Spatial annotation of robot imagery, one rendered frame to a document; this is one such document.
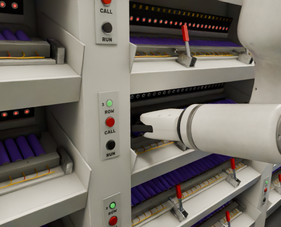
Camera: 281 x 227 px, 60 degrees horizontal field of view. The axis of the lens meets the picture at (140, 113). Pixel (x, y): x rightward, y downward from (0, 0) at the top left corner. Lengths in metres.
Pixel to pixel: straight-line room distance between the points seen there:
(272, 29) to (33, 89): 0.32
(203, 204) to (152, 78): 0.44
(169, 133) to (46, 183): 0.23
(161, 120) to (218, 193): 0.45
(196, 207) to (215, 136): 0.41
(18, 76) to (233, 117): 0.31
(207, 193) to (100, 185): 0.44
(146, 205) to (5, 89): 0.46
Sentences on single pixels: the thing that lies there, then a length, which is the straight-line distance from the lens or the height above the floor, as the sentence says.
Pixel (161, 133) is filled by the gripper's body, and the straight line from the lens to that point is 0.46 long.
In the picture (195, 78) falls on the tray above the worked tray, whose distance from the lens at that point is 0.59.
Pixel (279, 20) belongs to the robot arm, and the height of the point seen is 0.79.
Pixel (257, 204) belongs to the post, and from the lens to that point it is 1.10.
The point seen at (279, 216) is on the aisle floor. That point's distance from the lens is 1.42.
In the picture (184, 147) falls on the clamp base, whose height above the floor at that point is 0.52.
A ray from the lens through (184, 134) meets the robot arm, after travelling 0.43.
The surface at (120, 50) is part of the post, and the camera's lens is 0.44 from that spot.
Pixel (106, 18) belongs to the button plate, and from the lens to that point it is 0.42.
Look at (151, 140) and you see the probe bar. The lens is 0.58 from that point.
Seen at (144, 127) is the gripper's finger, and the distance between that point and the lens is 0.49.
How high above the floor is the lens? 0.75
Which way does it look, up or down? 14 degrees down
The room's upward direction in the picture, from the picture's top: straight up
